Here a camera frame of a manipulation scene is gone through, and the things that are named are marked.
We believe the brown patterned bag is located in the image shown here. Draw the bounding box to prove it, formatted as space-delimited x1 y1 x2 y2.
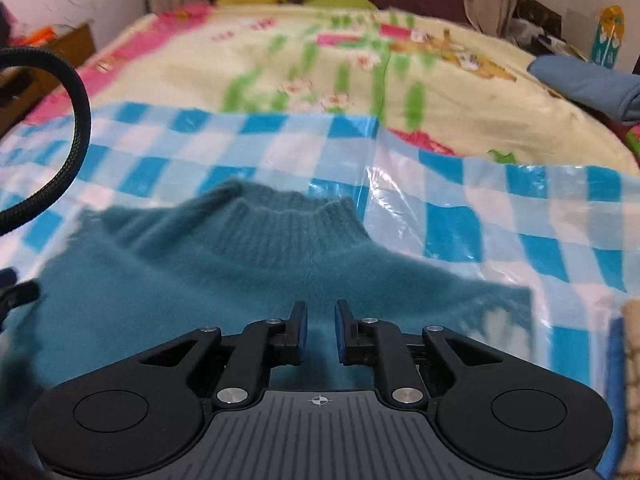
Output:
514 0 562 28

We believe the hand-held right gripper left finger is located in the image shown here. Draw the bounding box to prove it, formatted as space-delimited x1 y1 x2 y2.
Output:
135 301 309 409

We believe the floral yellow pink blanket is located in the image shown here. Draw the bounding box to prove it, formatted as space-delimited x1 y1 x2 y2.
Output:
20 0 640 177

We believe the black braided cable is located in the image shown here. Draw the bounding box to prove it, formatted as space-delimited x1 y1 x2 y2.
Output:
0 47 94 236

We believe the wooden desk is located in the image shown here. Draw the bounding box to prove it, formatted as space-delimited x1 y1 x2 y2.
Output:
0 22 97 128

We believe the orange item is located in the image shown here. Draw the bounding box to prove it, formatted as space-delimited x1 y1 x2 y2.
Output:
19 29 57 47

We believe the blue checkered plastic sheet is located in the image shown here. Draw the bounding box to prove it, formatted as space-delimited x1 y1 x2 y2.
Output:
0 101 640 480

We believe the teal knitted sweater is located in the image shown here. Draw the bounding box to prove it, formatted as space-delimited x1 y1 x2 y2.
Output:
0 180 553 461

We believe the beige striped garment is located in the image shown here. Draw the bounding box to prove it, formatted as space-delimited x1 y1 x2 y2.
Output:
619 299 640 343

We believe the folded blue garment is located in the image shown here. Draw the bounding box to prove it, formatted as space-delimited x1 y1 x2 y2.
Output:
527 55 640 127

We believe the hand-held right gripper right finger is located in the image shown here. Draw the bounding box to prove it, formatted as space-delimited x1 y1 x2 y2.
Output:
334 299 507 409

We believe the blue ribbed garment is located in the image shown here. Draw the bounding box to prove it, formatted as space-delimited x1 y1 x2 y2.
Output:
602 316 630 480

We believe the blue and yellow bottle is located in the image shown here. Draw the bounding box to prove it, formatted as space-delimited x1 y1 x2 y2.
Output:
591 5 626 68

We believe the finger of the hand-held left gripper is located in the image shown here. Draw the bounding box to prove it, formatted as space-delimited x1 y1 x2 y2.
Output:
0 267 42 332

